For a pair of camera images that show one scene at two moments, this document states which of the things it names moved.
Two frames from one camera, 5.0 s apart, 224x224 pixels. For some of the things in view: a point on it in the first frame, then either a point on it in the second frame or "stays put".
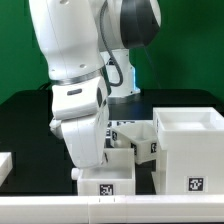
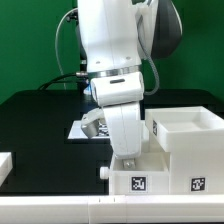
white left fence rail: x=6 y=165 stays put
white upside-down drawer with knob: x=113 y=177 -> x=149 y=177
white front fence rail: x=113 y=208 stays put
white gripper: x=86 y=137 -> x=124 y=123
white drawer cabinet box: x=193 y=138 stays put
